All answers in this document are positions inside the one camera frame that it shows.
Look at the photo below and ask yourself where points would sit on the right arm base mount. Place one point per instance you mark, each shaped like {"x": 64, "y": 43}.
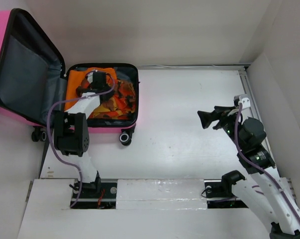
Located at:
{"x": 219, "y": 198}

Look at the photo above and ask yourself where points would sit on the orange cloth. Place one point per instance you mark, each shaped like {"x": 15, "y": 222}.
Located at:
{"x": 76, "y": 76}

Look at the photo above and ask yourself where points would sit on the orange camouflage shorts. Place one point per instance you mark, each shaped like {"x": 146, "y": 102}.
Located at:
{"x": 120, "y": 105}

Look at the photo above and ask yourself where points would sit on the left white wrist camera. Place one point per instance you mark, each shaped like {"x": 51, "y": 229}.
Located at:
{"x": 93, "y": 76}

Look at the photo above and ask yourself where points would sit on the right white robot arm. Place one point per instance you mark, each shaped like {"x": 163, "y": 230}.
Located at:
{"x": 267, "y": 196}

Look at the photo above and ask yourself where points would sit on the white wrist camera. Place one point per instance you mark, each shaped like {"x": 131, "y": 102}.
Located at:
{"x": 242, "y": 101}
{"x": 93, "y": 76}

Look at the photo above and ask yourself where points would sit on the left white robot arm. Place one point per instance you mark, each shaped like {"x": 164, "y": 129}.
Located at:
{"x": 71, "y": 131}

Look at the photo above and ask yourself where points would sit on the pink hard-shell suitcase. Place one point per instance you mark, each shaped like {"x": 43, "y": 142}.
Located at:
{"x": 34, "y": 78}

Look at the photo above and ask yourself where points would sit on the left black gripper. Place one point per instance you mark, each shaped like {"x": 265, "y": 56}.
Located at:
{"x": 109, "y": 95}

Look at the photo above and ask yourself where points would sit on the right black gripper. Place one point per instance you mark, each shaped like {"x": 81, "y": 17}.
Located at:
{"x": 219, "y": 113}

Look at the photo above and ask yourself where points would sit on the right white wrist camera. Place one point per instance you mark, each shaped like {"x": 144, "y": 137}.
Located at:
{"x": 242, "y": 101}

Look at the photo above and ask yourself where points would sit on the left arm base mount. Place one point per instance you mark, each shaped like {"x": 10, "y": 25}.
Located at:
{"x": 103, "y": 200}

